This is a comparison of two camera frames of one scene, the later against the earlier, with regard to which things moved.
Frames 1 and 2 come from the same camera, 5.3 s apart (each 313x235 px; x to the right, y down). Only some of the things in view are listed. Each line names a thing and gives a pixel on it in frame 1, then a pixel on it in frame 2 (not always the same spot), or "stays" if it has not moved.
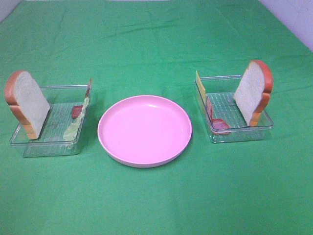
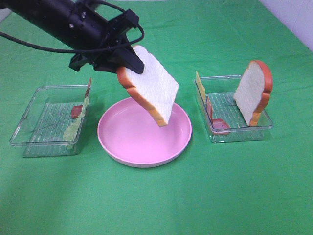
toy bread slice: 253,93 stays
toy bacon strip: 219,127 stays
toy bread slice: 27,104 → 156,89
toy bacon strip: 77,110 stays
